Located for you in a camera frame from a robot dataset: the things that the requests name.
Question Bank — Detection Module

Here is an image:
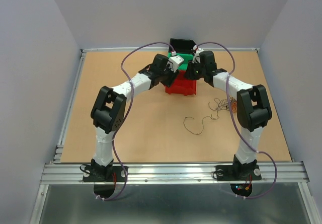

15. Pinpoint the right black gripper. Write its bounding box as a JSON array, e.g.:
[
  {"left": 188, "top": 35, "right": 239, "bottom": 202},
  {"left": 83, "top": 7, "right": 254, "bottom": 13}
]
[{"left": 182, "top": 59, "right": 206, "bottom": 81}]

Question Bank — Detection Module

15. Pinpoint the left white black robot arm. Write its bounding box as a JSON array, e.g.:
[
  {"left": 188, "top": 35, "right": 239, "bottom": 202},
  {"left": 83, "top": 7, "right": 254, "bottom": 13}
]
[{"left": 91, "top": 54, "right": 184, "bottom": 181}]

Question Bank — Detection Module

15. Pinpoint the aluminium front rail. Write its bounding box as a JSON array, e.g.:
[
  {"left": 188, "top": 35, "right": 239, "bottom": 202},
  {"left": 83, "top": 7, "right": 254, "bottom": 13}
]
[{"left": 40, "top": 162, "right": 309, "bottom": 185}]

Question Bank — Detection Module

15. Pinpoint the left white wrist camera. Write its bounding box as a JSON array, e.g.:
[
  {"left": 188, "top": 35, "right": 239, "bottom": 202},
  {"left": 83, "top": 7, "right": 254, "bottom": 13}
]
[{"left": 168, "top": 55, "right": 184, "bottom": 72}]

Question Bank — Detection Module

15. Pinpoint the aluminium table edge frame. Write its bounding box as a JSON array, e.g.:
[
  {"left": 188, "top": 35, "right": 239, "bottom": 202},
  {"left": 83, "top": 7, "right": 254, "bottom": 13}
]
[{"left": 51, "top": 47, "right": 260, "bottom": 164}]

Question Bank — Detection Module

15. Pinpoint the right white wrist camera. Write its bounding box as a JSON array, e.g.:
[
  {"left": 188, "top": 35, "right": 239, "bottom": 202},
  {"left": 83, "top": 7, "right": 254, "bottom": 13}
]
[{"left": 192, "top": 45, "right": 204, "bottom": 63}]

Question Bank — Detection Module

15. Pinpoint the black storage bin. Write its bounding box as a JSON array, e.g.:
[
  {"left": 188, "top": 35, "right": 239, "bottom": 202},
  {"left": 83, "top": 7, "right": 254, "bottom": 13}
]
[{"left": 169, "top": 38, "right": 196, "bottom": 54}]

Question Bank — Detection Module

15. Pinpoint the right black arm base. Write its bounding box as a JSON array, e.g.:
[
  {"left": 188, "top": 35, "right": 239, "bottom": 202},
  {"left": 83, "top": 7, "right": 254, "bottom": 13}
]
[{"left": 212, "top": 165, "right": 262, "bottom": 197}]

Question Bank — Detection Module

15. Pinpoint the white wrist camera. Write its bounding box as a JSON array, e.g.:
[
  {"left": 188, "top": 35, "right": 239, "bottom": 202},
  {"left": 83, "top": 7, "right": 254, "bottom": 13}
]
[
  {"left": 168, "top": 55, "right": 184, "bottom": 72},
  {"left": 192, "top": 45, "right": 204, "bottom": 63}
]

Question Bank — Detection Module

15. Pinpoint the orange wire bundle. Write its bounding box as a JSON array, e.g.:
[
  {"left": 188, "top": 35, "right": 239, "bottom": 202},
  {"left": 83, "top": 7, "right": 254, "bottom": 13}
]
[{"left": 208, "top": 97, "right": 239, "bottom": 120}]

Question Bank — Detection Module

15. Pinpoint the red storage bin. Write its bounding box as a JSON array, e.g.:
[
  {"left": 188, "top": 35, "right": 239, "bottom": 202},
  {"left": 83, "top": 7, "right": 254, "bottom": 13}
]
[{"left": 165, "top": 70, "right": 197, "bottom": 96}]

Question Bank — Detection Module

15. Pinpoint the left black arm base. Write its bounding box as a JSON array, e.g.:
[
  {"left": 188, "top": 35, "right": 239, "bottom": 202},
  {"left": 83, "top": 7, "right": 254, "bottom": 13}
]
[{"left": 79, "top": 164, "right": 128, "bottom": 201}]

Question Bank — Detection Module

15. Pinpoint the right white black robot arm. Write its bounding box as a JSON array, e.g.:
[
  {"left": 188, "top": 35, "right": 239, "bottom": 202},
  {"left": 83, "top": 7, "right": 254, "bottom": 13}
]
[{"left": 185, "top": 49, "right": 272, "bottom": 179}]

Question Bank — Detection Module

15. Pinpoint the green storage bin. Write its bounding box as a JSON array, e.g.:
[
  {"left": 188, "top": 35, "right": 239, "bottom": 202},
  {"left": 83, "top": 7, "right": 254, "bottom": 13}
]
[{"left": 167, "top": 52, "right": 194, "bottom": 70}]

